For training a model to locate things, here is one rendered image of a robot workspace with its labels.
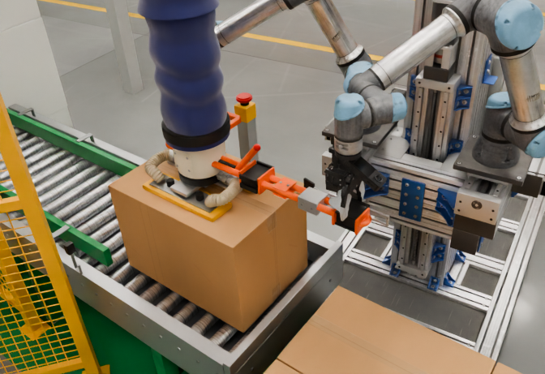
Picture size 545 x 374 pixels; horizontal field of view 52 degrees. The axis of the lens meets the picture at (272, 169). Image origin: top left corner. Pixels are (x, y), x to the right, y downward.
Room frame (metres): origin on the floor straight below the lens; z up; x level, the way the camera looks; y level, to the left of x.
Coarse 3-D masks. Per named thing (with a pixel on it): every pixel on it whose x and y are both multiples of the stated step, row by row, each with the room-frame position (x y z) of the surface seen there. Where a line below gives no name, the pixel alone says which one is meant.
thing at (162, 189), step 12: (168, 180) 1.58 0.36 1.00; (156, 192) 1.56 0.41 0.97; (168, 192) 1.55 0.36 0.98; (204, 192) 1.54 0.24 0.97; (180, 204) 1.49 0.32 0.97; (192, 204) 1.47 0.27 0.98; (204, 204) 1.46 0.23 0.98; (228, 204) 1.46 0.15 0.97; (204, 216) 1.42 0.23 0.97; (216, 216) 1.41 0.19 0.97
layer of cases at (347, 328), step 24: (336, 288) 1.47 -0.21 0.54; (336, 312) 1.35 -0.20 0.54; (360, 312) 1.34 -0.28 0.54; (384, 312) 1.33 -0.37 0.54; (312, 336) 1.25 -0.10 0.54; (336, 336) 1.24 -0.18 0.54; (360, 336) 1.24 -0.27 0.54; (384, 336) 1.23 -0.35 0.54; (408, 336) 1.23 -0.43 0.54; (432, 336) 1.22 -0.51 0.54; (288, 360) 1.16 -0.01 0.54; (312, 360) 1.15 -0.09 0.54; (336, 360) 1.15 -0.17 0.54; (360, 360) 1.14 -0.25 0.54; (384, 360) 1.14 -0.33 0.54; (408, 360) 1.13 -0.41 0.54; (432, 360) 1.12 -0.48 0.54; (456, 360) 1.12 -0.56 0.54; (480, 360) 1.11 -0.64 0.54
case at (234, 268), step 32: (128, 192) 1.59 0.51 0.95; (128, 224) 1.60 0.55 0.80; (160, 224) 1.48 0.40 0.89; (192, 224) 1.40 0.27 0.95; (224, 224) 1.39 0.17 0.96; (256, 224) 1.38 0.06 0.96; (288, 224) 1.49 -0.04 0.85; (128, 256) 1.64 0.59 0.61; (160, 256) 1.51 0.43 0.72; (192, 256) 1.40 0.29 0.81; (224, 256) 1.30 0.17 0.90; (256, 256) 1.35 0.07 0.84; (288, 256) 1.48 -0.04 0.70; (192, 288) 1.42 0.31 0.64; (224, 288) 1.31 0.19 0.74; (256, 288) 1.34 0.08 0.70; (224, 320) 1.33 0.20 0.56
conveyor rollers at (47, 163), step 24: (24, 144) 2.69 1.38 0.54; (48, 144) 2.69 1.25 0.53; (0, 168) 2.47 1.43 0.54; (48, 168) 2.42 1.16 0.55; (72, 168) 2.41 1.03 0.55; (96, 168) 2.40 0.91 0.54; (48, 192) 2.20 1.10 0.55; (72, 192) 2.19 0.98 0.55; (96, 192) 2.18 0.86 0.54; (24, 216) 2.07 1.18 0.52; (96, 216) 1.99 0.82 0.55; (120, 240) 1.83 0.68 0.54; (312, 264) 1.59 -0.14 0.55; (168, 288) 1.55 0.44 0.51; (168, 312) 1.43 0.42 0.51; (192, 312) 1.40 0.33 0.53; (216, 336) 1.27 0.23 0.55
